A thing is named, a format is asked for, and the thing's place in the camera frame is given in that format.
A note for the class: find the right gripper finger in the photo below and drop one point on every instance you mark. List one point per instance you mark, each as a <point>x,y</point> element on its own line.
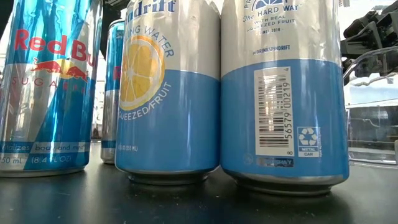
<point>363,45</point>
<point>348,68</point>

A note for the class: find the blue silver Spindrift can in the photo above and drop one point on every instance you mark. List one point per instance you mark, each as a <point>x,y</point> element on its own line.
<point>168,124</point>
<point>311,109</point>

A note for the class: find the blue silver Red Bull can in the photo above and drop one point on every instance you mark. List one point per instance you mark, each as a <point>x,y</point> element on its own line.
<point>46,109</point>
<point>111,93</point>

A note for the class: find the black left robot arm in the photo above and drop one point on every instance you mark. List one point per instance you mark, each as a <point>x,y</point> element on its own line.
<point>4,12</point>

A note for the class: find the black room divider panel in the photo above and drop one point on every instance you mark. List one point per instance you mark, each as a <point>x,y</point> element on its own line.
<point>367,124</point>

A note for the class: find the clear plastic bin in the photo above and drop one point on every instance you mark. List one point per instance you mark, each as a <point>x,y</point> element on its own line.
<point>370,130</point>

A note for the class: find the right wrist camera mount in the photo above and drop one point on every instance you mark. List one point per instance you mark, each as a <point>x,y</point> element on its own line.
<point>363,25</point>

